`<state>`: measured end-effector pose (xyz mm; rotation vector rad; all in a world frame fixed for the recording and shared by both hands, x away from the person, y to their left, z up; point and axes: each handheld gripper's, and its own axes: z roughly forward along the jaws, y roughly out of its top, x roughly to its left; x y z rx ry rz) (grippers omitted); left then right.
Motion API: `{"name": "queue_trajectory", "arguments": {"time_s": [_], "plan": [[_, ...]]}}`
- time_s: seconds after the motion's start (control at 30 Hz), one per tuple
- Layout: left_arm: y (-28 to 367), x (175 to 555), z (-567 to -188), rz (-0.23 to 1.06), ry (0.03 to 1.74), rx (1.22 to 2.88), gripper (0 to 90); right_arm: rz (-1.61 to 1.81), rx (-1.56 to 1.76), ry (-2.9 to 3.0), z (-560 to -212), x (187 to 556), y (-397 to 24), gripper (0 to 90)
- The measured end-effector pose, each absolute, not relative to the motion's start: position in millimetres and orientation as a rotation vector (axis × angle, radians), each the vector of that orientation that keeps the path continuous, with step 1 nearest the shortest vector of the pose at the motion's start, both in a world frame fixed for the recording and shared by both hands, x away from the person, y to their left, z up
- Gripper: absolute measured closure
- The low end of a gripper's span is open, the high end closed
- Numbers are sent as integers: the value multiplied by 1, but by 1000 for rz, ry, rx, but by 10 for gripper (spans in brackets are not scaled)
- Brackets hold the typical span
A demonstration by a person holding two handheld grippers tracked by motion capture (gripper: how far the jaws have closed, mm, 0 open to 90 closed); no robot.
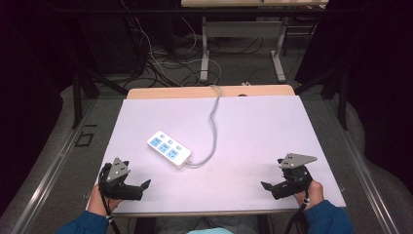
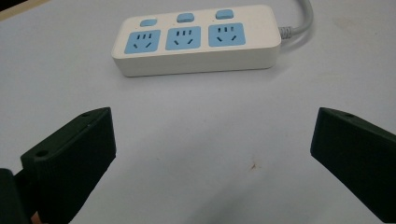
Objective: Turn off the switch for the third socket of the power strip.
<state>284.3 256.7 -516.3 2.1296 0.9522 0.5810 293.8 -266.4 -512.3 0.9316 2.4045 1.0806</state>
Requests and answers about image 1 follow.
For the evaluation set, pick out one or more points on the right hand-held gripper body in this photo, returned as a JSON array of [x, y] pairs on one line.
[[293, 183]]

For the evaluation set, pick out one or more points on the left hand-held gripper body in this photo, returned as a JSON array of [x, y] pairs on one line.
[[118, 190]]

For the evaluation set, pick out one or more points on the white power strip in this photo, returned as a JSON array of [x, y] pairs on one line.
[[168, 148]]

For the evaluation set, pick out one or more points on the person's right hand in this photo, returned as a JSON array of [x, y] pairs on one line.
[[313, 195]]

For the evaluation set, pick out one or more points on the person's left hand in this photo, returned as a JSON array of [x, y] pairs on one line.
[[97, 203]]

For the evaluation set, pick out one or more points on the white table mat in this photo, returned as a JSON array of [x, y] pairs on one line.
[[246, 139]]

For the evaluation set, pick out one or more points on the wooden table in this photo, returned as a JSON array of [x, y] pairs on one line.
[[181, 92]]

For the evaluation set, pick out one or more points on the black metal stand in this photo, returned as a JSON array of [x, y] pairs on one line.
[[78, 97], [341, 94]]

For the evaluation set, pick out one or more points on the grey metal desk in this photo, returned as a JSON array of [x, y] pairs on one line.
[[242, 29]]

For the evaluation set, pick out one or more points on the metal floor rail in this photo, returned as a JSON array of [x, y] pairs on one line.
[[48, 175], [360, 165]]

